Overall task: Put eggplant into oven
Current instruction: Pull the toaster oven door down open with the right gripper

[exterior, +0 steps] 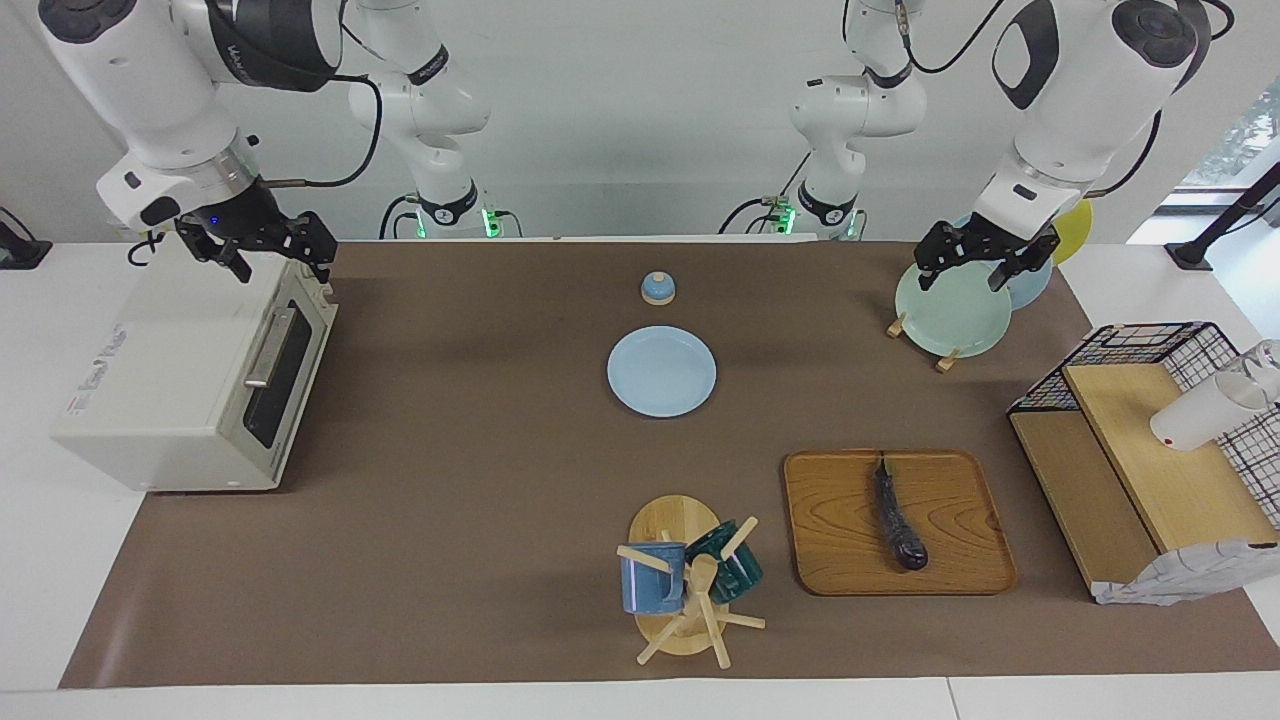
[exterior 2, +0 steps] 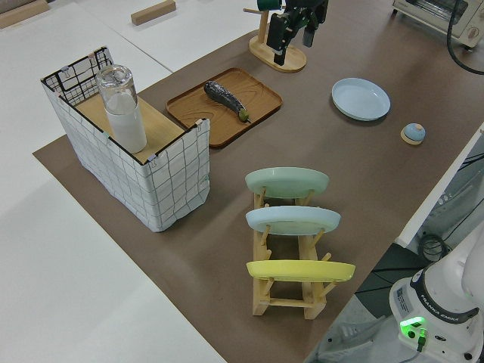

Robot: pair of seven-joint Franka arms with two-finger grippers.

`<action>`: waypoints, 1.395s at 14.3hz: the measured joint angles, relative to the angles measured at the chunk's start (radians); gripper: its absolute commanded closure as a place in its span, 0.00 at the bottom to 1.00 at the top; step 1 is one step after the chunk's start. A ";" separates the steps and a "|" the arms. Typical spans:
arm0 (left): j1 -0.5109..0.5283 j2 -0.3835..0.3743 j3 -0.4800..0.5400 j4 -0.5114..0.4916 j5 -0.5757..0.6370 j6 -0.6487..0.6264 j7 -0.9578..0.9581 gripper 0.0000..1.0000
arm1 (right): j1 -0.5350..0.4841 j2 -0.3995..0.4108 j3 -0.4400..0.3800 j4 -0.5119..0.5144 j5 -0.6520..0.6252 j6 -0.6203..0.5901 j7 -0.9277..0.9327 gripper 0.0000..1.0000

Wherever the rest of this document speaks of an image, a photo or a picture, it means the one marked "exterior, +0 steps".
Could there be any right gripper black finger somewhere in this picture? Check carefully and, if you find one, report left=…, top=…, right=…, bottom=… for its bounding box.
left=297, top=211, right=339, bottom=287
left=176, top=220, right=253, bottom=285

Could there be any glass oven door with handle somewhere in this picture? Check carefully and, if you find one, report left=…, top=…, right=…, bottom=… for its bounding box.
left=240, top=255, right=339, bottom=481

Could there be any dark purple eggplant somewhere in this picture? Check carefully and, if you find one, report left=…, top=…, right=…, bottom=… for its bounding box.
left=874, top=455, right=930, bottom=573

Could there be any light blue plate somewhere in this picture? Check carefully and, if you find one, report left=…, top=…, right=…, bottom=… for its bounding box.
left=607, top=326, right=718, bottom=419

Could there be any cream toaster oven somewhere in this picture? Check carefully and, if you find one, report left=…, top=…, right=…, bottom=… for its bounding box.
left=52, top=240, right=339, bottom=493

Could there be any pale blue racked plate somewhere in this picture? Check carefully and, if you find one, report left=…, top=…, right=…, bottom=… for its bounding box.
left=950, top=215, right=1055, bottom=311

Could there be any mint green plate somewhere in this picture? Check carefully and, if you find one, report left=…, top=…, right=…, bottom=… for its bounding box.
left=895, top=258, right=1014, bottom=358

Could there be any yellow plate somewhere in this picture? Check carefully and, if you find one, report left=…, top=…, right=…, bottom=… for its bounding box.
left=1048, top=198, right=1094, bottom=267

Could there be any wooden plate rack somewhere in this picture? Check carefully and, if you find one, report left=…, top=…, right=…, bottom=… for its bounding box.
left=886, top=312, right=963, bottom=374

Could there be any black angled stand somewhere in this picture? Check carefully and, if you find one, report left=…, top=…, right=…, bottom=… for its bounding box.
left=1165, top=160, right=1280, bottom=271

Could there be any white cup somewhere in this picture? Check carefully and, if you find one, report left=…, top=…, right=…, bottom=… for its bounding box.
left=1150, top=372, right=1267, bottom=452

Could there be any wooden step shelf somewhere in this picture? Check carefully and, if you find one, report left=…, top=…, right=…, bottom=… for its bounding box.
left=1010, top=362, right=1280, bottom=593

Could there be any wooden serving tray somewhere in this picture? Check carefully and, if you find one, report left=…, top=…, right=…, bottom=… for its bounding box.
left=783, top=449, right=1019, bottom=597

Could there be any clear glass cup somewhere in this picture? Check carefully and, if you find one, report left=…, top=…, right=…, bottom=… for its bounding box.
left=1238, top=340, right=1280, bottom=403

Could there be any brown table mat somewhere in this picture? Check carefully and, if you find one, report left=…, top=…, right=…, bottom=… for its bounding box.
left=58, top=240, right=1280, bottom=689

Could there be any white patterned cloth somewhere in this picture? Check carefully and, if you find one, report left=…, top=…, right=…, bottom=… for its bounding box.
left=1092, top=540, right=1280, bottom=607

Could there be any dark green mug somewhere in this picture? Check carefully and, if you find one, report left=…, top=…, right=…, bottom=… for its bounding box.
left=685, top=520, right=764, bottom=605

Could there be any wooden mug tree stand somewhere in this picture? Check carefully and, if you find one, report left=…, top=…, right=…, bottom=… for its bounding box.
left=616, top=495, right=767, bottom=669

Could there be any blue mug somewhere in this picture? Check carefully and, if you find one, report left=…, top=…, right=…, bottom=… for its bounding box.
left=620, top=542, right=689, bottom=615

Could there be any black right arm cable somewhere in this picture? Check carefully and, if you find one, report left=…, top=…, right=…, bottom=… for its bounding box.
left=255, top=75, right=387, bottom=191

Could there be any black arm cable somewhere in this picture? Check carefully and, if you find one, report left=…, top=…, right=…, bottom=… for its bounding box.
left=1085, top=110, right=1167, bottom=199
left=255, top=75, right=387, bottom=191

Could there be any black wire basket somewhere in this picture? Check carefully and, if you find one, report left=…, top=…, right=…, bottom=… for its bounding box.
left=1008, top=322, right=1280, bottom=531

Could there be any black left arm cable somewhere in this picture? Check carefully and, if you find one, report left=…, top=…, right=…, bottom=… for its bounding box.
left=1085, top=110, right=1167, bottom=199

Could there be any black clamp mount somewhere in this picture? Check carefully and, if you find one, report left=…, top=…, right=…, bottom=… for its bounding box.
left=0, top=207, right=53, bottom=271

